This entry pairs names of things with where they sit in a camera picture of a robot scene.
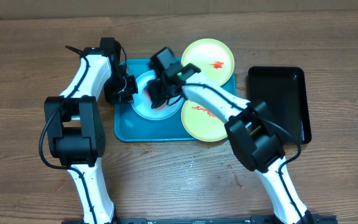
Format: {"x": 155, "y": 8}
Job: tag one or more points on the black rectangular tray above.
{"x": 283, "y": 89}

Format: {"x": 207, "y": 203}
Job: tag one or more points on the light blue round plate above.
{"x": 142, "y": 103}

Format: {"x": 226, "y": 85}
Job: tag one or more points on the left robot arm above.
{"x": 73, "y": 138}

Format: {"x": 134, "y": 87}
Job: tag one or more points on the green plate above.
{"x": 213, "y": 57}
{"x": 202, "y": 124}

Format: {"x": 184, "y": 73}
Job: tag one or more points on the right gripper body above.
{"x": 161, "y": 90}

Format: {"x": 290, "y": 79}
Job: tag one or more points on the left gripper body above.
{"x": 119, "y": 89}

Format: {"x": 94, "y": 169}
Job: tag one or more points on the teal plastic serving tray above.
{"x": 131, "y": 127}

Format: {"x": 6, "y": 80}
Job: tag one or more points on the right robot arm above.
{"x": 255, "y": 139}

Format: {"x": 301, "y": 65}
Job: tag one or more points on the orange sponge with green scourer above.
{"x": 154, "y": 95}

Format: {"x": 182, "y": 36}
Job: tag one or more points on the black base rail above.
{"x": 255, "y": 219}

